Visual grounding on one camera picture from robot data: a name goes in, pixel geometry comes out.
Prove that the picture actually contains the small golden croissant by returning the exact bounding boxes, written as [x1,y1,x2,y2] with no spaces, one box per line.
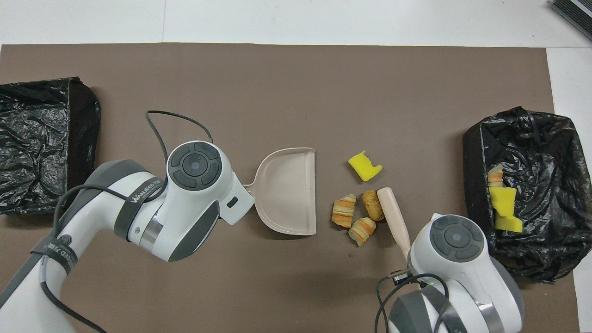
[348,217,376,247]

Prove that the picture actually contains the beige hand brush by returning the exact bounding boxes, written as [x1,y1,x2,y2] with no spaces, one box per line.
[377,187,411,262]

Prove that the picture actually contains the round brown bread roll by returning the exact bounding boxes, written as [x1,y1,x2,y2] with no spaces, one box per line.
[362,190,386,222]

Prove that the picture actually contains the notched yellow sponge piece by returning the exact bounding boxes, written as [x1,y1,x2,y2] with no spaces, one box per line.
[348,150,383,182]

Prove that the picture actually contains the small yellow sponge piece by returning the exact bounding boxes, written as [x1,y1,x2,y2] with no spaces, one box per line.
[495,210,524,233]

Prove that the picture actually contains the green and yellow sponge piece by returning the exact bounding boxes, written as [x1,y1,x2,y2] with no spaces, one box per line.
[489,187,517,212]

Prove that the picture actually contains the beige plastic dustpan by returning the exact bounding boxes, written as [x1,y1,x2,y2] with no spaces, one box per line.
[243,147,317,236]

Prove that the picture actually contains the open bin with black bag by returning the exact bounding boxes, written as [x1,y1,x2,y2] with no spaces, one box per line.
[462,106,592,284]

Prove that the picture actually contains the bin wrapped in black bag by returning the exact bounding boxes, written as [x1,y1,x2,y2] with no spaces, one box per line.
[0,76,101,216]

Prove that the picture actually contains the striped croissant piece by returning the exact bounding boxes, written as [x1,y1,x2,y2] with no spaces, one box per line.
[332,194,357,228]

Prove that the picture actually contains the brown table mat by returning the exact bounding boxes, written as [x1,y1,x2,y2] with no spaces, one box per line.
[0,43,581,333]

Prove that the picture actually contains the dark grey ribbed box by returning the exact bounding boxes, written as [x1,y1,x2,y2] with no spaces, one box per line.
[550,0,592,41]

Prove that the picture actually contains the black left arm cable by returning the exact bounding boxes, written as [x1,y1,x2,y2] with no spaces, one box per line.
[39,110,213,333]

